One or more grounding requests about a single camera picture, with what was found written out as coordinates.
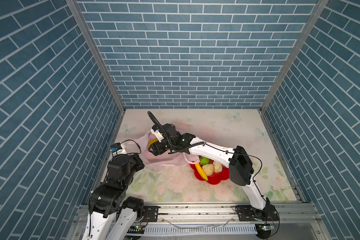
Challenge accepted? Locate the pink plastic bag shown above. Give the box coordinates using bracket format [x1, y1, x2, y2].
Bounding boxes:
[124, 130, 200, 168]

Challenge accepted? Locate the green fake fruit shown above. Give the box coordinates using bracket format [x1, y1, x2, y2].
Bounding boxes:
[200, 156, 210, 166]

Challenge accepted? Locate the yellow fake banana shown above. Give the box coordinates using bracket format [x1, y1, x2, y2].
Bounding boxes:
[195, 163, 208, 181]

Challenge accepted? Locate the yellow fake lemon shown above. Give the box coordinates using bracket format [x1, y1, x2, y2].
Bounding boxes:
[148, 139, 158, 147]

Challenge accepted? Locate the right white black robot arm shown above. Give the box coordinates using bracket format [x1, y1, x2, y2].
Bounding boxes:
[149, 134, 280, 221]

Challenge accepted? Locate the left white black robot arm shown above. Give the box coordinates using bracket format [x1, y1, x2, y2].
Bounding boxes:
[83, 153, 145, 240]

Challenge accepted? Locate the red flower-shaped bowl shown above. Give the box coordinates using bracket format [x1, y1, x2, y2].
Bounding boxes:
[189, 160, 229, 185]

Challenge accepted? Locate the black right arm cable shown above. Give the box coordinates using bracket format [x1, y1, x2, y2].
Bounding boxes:
[146, 110, 268, 202]

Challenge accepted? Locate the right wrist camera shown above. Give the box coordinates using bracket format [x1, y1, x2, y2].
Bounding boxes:
[151, 124, 181, 142]

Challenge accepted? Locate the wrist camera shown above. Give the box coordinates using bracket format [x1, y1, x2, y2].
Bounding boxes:
[110, 143, 127, 157]
[151, 124, 181, 142]

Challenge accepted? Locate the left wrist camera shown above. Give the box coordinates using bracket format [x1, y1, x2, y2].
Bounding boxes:
[110, 143, 127, 157]

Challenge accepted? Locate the white cable duct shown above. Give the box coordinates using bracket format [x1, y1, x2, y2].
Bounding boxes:
[80, 224, 258, 237]

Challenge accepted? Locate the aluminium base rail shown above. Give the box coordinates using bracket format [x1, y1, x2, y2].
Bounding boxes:
[67, 202, 330, 240]

